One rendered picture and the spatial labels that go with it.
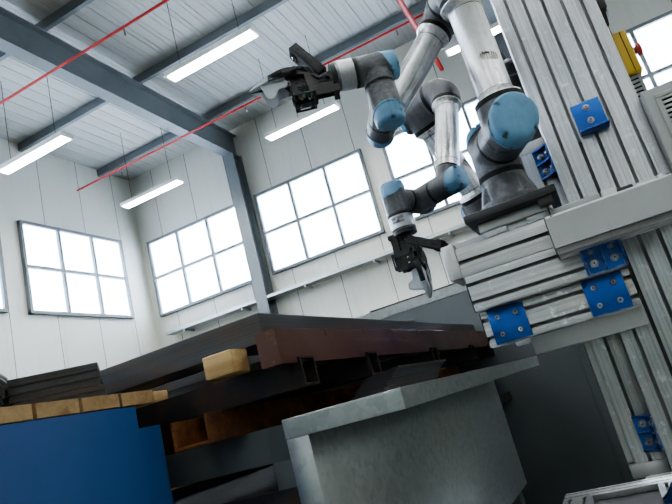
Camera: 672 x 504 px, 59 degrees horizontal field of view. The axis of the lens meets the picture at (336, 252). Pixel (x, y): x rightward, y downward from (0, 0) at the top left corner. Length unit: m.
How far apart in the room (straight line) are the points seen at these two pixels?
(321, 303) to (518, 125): 10.64
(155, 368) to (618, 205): 0.99
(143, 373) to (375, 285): 10.41
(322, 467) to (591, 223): 0.77
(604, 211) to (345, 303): 10.49
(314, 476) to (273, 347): 0.21
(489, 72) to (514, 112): 0.13
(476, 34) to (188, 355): 1.00
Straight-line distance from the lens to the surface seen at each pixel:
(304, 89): 1.47
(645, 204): 1.38
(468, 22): 1.59
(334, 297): 11.83
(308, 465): 0.94
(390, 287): 11.41
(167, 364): 1.17
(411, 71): 1.65
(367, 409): 0.88
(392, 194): 1.77
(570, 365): 2.48
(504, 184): 1.54
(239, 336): 1.07
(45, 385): 1.09
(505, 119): 1.45
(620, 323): 1.61
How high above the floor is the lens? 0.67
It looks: 15 degrees up
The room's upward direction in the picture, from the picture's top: 15 degrees counter-clockwise
